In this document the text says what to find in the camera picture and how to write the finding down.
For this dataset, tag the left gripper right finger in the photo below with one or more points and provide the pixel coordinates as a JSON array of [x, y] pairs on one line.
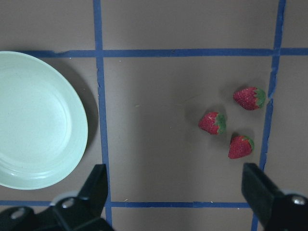
[[275, 209]]

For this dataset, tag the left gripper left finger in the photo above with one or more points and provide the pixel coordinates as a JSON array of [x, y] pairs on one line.
[[73, 213]]

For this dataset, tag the light green plate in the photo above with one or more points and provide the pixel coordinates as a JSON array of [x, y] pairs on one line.
[[43, 123]]

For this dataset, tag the red strawberry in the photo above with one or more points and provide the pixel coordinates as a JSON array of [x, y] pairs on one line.
[[213, 122], [250, 98], [240, 146]]

